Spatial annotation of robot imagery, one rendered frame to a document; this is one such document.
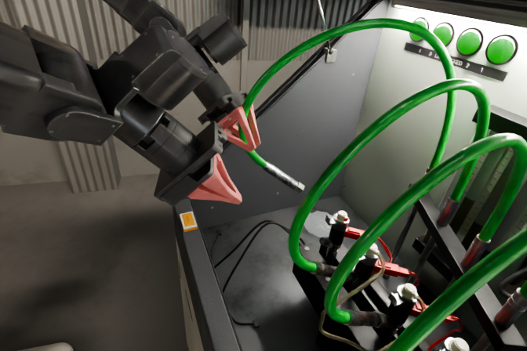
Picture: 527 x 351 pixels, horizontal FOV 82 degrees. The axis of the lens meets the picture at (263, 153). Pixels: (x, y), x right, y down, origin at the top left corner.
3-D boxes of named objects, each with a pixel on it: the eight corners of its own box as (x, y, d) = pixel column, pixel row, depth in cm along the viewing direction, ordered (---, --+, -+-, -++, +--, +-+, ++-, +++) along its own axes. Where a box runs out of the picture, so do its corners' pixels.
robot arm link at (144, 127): (94, 99, 35) (74, 121, 30) (132, 58, 33) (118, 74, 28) (143, 136, 38) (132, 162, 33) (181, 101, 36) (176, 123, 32)
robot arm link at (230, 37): (158, 31, 56) (143, 25, 48) (207, -10, 55) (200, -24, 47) (201, 84, 59) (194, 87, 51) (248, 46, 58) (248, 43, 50)
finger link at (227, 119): (274, 133, 57) (244, 92, 56) (263, 142, 50) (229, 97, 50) (248, 152, 60) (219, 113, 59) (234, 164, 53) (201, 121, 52)
